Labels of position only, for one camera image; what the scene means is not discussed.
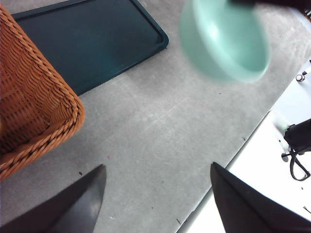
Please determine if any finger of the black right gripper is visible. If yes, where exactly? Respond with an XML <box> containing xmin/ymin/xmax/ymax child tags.
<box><xmin>228</xmin><ymin>0</ymin><xmax>311</xmax><ymax>11</ymax></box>

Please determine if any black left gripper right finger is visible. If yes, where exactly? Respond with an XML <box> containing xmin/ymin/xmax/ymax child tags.
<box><xmin>209</xmin><ymin>162</ymin><xmax>311</xmax><ymax>233</ymax></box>

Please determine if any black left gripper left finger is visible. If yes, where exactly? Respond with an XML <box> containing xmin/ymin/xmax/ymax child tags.
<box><xmin>0</xmin><ymin>164</ymin><xmax>107</xmax><ymax>233</ymax></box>

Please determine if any teal ribbed bowl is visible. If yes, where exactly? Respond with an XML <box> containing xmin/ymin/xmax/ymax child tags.
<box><xmin>179</xmin><ymin>0</ymin><xmax>272</xmax><ymax>83</ymax></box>

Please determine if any brown wicker basket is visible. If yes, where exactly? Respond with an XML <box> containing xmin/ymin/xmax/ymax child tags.
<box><xmin>0</xmin><ymin>4</ymin><xmax>86</xmax><ymax>182</ymax></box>

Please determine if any black rectangular tray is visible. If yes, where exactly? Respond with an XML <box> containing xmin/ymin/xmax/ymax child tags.
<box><xmin>11</xmin><ymin>0</ymin><xmax>170</xmax><ymax>97</ymax></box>

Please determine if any black looped cable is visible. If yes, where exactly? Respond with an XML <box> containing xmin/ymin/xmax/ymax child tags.
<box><xmin>281</xmin><ymin>148</ymin><xmax>311</xmax><ymax>182</ymax></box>

